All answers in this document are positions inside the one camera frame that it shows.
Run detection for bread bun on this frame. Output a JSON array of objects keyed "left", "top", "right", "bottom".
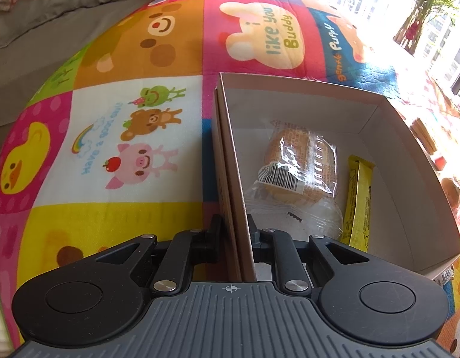
[{"left": 244, "top": 120, "right": 342, "bottom": 239}]

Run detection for biscuit sticks with pink dip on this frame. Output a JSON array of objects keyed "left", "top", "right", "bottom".
[{"left": 410, "top": 118, "right": 447, "bottom": 171}]

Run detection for yellow cake packet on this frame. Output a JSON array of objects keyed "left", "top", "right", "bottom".
[{"left": 440, "top": 177, "right": 460, "bottom": 234}]

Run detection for pink cardboard box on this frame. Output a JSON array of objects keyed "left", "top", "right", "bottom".
[{"left": 213, "top": 74, "right": 460, "bottom": 281}]

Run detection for yellow snack bar packet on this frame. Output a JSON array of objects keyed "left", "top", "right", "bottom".
[{"left": 340, "top": 155, "right": 375, "bottom": 252}]

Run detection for colourful cartoon play mat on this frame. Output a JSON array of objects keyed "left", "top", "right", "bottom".
[{"left": 0, "top": 0, "right": 460, "bottom": 347}]

